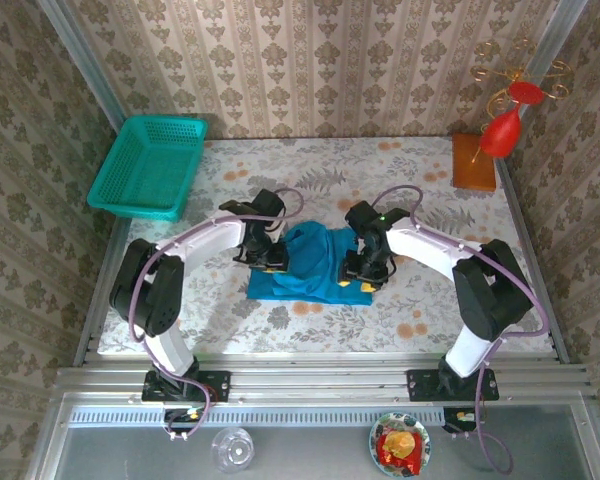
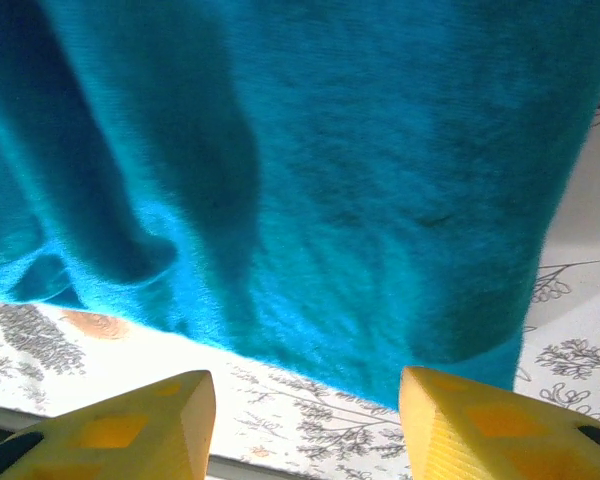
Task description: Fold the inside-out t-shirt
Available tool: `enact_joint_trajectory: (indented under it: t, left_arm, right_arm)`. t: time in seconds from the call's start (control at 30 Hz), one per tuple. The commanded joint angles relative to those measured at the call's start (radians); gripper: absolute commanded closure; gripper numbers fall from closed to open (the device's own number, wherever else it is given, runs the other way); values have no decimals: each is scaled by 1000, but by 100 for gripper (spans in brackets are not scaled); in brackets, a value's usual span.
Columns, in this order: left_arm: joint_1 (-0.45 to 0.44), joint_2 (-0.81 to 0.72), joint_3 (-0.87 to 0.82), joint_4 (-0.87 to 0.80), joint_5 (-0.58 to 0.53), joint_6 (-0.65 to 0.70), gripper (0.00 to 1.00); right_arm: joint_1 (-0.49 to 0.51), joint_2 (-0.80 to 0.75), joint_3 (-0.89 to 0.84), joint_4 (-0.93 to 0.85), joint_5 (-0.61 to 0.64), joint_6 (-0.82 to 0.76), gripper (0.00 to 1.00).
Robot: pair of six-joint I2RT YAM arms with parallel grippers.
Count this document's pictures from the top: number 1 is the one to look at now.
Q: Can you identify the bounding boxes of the blue t-shirt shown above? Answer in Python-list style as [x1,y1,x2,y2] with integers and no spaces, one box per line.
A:
[246,221,375,306]

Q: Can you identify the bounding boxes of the floral tablecloth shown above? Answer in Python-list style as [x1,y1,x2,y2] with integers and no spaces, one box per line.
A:
[97,137,554,356]

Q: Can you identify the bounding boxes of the wooden stand base block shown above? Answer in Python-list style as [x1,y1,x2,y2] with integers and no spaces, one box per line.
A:
[452,132,498,191]

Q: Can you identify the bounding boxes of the teal plastic basket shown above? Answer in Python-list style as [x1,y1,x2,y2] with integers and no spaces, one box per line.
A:
[86,114,209,223]

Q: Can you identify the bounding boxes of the patterned plate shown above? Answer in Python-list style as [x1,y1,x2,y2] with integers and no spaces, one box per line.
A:
[368,411,431,476]

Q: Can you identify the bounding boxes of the yellow wrapped snack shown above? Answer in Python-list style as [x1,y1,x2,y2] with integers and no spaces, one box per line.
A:
[383,430,414,456]

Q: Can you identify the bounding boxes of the grey metal shelf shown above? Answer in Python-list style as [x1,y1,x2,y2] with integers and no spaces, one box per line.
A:
[54,424,599,480]

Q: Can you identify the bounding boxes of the red snack packet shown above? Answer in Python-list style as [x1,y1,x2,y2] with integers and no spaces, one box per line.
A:
[376,430,424,476]

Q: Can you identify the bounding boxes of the clear glass cup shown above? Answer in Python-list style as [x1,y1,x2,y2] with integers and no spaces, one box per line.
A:
[210,426,255,474]

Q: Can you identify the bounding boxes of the red plastic goblet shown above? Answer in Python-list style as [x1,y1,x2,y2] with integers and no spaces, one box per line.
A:
[479,81,544,159]

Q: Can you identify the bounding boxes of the red and gold ornament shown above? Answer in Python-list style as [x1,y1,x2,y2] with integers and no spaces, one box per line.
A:
[469,39,576,164]

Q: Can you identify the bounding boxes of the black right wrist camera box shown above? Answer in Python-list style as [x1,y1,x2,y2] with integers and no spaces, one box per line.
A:
[344,200,412,234]

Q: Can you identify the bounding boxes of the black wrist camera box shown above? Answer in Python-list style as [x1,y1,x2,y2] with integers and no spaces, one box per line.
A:
[344,200,412,234]
[218,188,287,221]

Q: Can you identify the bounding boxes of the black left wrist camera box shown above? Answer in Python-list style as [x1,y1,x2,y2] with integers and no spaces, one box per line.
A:
[218,188,287,221]

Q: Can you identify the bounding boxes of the aluminium frame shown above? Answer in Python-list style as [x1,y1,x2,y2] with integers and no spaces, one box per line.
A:
[24,0,600,480]

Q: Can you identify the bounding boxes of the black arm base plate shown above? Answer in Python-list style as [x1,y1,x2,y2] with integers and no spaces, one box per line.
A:
[142,369,231,404]
[406,368,500,403]

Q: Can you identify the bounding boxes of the grey slotted cable duct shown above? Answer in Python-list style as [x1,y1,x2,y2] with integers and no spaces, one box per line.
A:
[67,407,444,429]

